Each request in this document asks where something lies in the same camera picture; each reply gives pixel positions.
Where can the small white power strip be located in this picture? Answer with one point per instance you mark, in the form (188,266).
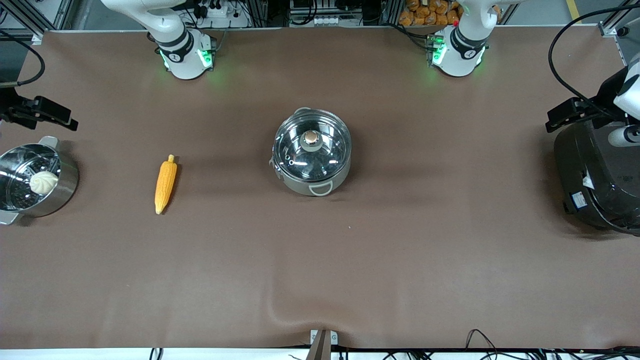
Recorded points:
(326,21)

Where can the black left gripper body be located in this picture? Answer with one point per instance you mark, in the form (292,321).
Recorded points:
(603,98)

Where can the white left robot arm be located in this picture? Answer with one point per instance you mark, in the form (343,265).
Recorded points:
(457,50)

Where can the bag of orange fruits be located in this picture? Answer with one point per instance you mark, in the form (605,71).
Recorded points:
(425,15)

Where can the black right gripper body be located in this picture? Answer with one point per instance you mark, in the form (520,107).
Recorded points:
(11,109)

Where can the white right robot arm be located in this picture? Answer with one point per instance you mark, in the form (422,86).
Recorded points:
(182,55)

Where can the stainless steel steamer pot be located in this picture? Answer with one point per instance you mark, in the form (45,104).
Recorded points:
(67,185)

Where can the brown table mat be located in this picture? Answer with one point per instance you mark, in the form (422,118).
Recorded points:
(350,275)

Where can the yellow corn cob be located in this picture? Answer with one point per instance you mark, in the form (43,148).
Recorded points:
(165,185)

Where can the grey cooking pot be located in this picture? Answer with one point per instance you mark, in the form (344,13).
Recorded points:
(300,188)

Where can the glass pot lid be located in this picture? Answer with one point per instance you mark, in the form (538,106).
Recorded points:
(327,157)

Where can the black rice cooker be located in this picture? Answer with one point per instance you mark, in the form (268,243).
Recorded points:
(600,200)

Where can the white steamed bun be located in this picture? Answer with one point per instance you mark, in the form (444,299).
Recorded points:
(44,182)

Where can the aluminium frame profile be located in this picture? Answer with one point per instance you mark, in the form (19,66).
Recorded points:
(617,22)
(30,15)

